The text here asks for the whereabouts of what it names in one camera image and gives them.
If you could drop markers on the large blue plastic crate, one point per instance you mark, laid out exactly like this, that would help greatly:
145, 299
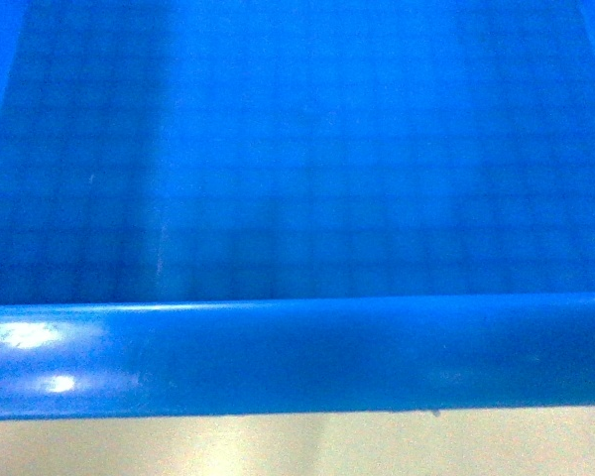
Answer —
216, 208

